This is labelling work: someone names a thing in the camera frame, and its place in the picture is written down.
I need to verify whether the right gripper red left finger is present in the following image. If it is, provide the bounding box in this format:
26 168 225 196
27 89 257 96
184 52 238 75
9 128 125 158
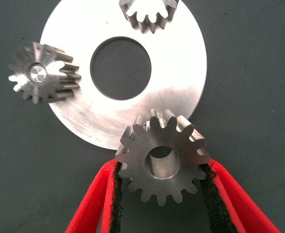
64 159 124 233

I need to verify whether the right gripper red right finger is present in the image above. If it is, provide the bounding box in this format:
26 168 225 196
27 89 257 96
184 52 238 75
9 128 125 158
200 159 281 233

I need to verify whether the small steel planetary gear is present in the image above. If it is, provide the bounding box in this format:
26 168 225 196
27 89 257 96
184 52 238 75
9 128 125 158
118 0 179 34
8 41 82 104
114 108 211 206

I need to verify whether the round metal carrier plate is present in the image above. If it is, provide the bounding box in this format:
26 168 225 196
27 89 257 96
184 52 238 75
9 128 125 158
39 0 208 151

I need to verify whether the dark grey table cloth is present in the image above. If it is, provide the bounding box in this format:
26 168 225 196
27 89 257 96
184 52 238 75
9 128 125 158
0 0 285 233

